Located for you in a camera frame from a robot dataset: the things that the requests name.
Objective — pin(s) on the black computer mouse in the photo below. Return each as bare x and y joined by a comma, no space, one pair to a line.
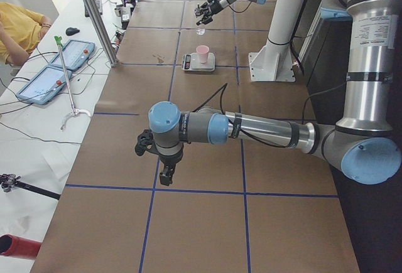
70,31

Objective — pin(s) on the silver kitchen scale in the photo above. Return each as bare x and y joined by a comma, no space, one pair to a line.
191,63

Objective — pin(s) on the aluminium frame post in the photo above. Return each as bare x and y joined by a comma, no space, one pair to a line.
101,31

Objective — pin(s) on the glass sauce bottle metal spout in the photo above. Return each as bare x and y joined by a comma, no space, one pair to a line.
200,30

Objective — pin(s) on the black tripod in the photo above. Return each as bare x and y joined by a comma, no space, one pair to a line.
11,181

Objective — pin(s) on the seated person yellow shirt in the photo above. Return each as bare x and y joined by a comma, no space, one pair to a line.
21,32

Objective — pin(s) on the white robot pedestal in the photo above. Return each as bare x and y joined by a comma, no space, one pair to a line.
273,63

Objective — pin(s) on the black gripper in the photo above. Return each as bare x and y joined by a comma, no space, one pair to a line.
168,160
211,6

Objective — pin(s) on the red cylinder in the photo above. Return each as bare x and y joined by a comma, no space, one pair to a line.
18,247

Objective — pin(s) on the teach pendant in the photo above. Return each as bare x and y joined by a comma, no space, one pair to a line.
76,52
43,86

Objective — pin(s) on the lower teach pendant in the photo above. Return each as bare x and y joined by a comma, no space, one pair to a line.
43,86

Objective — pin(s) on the upper teach pendant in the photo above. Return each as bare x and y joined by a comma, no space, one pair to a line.
76,52

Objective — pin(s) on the metal rod green handle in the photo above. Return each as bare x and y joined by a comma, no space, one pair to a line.
75,111

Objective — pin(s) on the pink paper cup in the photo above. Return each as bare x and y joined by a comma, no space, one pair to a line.
202,53

